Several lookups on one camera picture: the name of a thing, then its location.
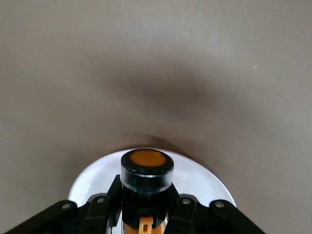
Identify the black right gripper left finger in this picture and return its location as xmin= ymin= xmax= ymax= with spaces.
xmin=4 ymin=174 xmax=123 ymax=234

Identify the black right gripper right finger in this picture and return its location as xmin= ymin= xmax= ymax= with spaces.
xmin=166 ymin=183 xmax=264 ymax=234

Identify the orange push-button switch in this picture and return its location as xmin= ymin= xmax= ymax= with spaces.
xmin=120 ymin=148 xmax=175 ymax=234

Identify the pink round plate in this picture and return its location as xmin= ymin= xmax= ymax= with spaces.
xmin=67 ymin=146 xmax=237 ymax=234

